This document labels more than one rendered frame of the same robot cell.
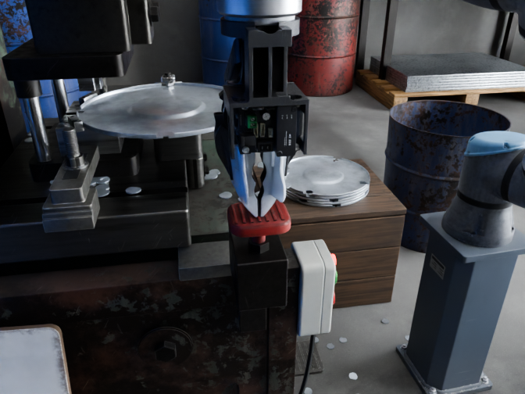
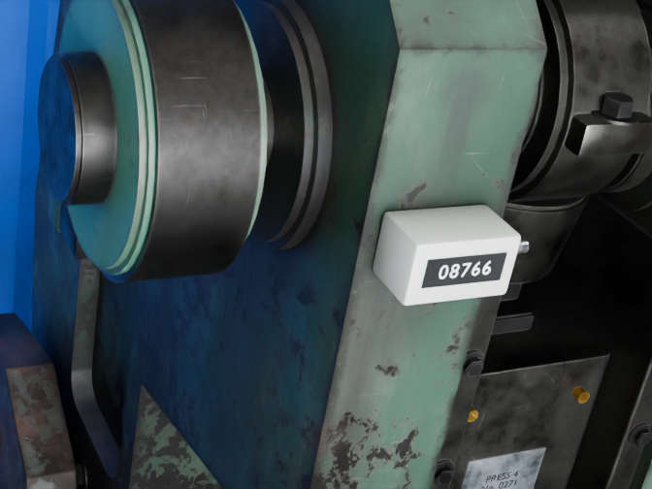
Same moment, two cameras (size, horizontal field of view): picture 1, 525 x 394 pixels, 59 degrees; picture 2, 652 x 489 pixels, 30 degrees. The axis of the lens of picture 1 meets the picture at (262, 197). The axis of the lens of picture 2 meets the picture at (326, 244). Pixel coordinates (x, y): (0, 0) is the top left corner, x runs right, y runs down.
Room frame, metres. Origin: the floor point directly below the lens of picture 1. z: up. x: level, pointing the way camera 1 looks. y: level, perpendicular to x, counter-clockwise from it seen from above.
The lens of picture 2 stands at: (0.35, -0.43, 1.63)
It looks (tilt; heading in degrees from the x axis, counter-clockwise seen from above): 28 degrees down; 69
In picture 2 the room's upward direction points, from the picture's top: 11 degrees clockwise
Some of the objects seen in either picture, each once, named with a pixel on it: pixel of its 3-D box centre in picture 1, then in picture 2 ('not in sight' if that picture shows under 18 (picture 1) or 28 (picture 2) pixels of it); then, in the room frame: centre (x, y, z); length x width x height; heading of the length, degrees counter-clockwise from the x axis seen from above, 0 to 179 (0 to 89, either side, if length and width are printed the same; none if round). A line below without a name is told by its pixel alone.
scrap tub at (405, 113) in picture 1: (436, 176); not in sight; (1.65, -0.68, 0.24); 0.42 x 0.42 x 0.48
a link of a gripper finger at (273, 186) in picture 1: (276, 184); not in sight; (0.44, -0.01, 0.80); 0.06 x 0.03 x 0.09; 10
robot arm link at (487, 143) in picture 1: (495, 164); not in sight; (0.91, -0.50, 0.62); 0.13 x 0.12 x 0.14; 32
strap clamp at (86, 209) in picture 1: (74, 166); not in sight; (0.59, 0.26, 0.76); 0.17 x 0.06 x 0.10; 10
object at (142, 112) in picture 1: (166, 106); not in sight; (0.77, 0.16, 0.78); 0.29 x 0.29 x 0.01
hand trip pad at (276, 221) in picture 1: (258, 239); not in sight; (0.47, 0.00, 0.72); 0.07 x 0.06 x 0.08; 100
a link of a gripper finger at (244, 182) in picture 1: (246, 187); not in sight; (0.44, 0.02, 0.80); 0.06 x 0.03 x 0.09; 10
